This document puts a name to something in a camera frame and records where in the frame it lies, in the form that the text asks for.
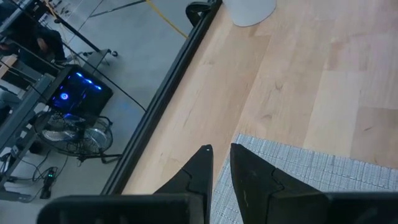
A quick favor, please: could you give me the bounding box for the black floor cable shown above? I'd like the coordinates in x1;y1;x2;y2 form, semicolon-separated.
60;42;147;112

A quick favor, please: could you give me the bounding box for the black floor fan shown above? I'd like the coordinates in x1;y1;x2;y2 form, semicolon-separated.
33;108;124;165

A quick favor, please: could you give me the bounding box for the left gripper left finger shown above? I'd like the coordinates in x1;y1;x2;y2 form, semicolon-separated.
37;144;214;224

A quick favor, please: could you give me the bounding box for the computer with blue lights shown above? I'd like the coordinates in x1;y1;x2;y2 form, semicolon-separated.
46;64;114;116

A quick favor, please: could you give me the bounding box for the black power strip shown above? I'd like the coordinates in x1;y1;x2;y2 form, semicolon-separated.
39;167;57;200

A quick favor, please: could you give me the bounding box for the person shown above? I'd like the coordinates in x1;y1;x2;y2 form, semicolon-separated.
0;12;68;68

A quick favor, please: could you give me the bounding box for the black aluminium table frame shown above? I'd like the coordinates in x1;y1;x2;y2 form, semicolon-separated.
99;0;223;196

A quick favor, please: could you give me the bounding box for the grey woven placemat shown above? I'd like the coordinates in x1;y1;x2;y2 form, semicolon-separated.
210;133;398;224

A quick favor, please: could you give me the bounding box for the yellow cable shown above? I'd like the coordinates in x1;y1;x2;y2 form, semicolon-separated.
145;0;190;39

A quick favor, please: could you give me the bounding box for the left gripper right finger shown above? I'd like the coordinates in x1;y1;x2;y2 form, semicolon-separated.
229;143;398;224

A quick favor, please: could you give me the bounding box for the grey metal desk frame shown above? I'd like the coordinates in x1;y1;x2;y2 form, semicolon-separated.
0;49;111;203

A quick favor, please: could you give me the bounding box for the snake plant in white pot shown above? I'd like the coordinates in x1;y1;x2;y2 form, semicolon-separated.
222;0;277;28

